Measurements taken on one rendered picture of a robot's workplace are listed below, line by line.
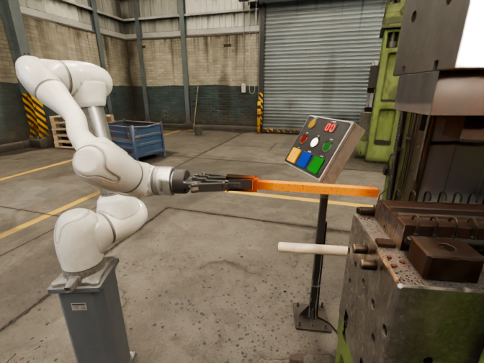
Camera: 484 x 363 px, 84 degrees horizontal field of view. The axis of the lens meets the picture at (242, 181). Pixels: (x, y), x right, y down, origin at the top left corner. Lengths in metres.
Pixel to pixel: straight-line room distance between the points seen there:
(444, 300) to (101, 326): 1.21
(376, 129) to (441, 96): 4.93
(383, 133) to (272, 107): 4.12
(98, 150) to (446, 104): 0.79
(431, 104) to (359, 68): 8.00
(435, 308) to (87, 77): 1.32
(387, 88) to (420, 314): 5.09
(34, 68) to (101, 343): 1.10
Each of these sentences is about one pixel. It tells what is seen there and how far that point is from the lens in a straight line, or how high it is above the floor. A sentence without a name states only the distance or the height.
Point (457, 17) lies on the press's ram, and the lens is 0.75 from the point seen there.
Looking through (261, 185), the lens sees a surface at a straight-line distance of 0.78.
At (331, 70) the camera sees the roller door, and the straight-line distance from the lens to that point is 8.67.
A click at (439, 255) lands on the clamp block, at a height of 0.98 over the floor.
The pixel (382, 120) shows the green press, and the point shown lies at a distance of 5.69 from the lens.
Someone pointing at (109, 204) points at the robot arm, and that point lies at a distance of 1.28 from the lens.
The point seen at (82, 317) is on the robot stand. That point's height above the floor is 0.45.
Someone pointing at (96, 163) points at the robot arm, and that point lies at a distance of 0.68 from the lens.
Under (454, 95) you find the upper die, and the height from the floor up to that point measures 1.31.
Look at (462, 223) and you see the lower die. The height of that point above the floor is 0.99.
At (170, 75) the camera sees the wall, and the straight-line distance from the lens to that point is 10.15.
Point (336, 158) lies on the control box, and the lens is 1.21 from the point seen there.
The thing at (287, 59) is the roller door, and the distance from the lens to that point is 8.81.
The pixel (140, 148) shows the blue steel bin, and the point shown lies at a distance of 5.51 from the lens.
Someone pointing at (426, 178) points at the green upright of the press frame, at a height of 1.04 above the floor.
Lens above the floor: 1.32
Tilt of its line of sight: 19 degrees down
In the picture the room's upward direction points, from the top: straight up
